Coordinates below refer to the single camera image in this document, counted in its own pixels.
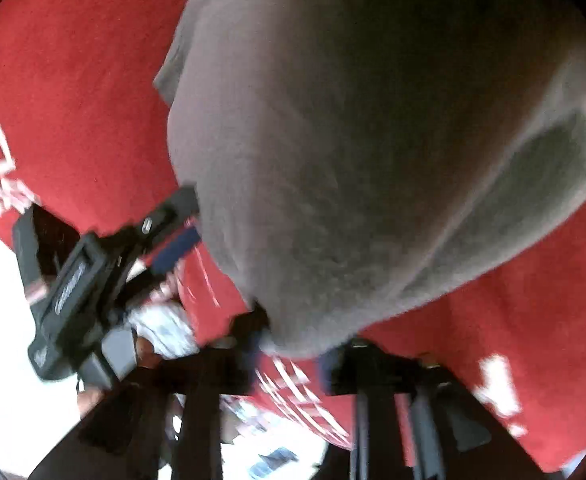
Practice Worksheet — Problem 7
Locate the person's left hand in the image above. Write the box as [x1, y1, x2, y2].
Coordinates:
[76, 278, 181, 418]

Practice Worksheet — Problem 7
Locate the white floral patterned cloth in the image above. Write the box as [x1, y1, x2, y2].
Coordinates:
[127, 301, 199, 359]

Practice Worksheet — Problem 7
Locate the grey fleece garment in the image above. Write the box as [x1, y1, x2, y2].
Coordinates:
[154, 0, 586, 356]

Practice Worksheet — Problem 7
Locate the red blanket with white print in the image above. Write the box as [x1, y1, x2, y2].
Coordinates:
[0, 0, 586, 471]

